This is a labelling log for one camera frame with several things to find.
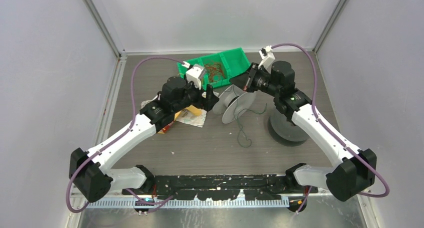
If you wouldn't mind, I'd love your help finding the dark green wire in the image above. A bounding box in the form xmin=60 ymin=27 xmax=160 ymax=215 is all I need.
xmin=231 ymin=97 xmax=269 ymax=149

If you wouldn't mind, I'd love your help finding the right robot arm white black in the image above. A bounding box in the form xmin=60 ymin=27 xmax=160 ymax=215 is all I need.
xmin=229 ymin=61 xmax=377 ymax=201

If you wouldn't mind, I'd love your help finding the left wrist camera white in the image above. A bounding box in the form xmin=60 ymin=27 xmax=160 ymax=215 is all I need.
xmin=182 ymin=61 xmax=206 ymax=90

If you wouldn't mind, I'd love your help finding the white slotted cable duct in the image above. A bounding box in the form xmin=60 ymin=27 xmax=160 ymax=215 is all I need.
xmin=87 ymin=196 xmax=290 ymax=209

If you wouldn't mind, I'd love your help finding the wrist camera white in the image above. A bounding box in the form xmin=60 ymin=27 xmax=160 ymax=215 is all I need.
xmin=182 ymin=61 xmax=206 ymax=90
xmin=259 ymin=46 xmax=275 ymax=71

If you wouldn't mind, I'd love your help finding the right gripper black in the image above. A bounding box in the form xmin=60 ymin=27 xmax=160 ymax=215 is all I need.
xmin=230 ymin=62 xmax=281 ymax=97

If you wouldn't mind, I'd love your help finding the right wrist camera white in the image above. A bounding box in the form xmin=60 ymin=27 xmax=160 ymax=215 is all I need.
xmin=259 ymin=46 xmax=275 ymax=71

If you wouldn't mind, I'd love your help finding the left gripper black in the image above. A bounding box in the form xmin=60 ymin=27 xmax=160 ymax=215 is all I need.
xmin=172 ymin=75 xmax=219 ymax=113

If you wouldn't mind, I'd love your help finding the yellow snack bag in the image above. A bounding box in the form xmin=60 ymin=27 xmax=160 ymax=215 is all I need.
xmin=155 ymin=107 xmax=204 ymax=135

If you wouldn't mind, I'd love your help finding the red wire bundle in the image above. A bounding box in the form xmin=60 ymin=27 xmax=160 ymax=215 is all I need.
xmin=203 ymin=62 xmax=227 ymax=84

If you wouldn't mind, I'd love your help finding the white plastic cable spool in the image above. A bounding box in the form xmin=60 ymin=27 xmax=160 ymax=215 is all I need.
xmin=212 ymin=85 xmax=257 ymax=124

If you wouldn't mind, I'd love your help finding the green three-compartment bin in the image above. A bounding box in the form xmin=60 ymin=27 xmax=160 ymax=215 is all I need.
xmin=186 ymin=48 xmax=250 ymax=88

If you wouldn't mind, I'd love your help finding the dark grey cable spool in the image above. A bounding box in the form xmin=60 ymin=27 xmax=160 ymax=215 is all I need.
xmin=267 ymin=109 xmax=309 ymax=147

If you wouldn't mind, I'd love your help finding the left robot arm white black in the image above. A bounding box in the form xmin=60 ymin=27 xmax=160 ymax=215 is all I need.
xmin=69 ymin=76 xmax=219 ymax=202

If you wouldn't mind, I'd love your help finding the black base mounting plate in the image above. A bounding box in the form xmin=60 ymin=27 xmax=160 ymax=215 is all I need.
xmin=131 ymin=174 xmax=308 ymax=201

